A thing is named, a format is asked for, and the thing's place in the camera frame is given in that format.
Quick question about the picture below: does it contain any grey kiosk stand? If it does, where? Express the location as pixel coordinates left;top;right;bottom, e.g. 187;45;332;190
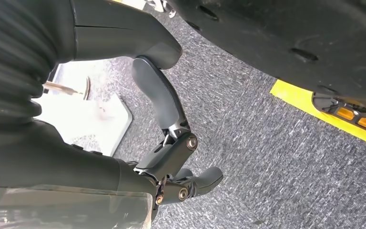
34;59;133;157

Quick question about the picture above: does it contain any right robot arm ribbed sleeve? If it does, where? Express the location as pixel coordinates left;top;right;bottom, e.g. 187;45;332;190
0;0;76;125

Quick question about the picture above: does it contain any clear plastic guard plate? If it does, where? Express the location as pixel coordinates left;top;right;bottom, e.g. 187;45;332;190
0;177;154;229

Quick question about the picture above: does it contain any black bumper frame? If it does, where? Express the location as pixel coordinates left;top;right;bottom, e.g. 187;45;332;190
311;92;366;138

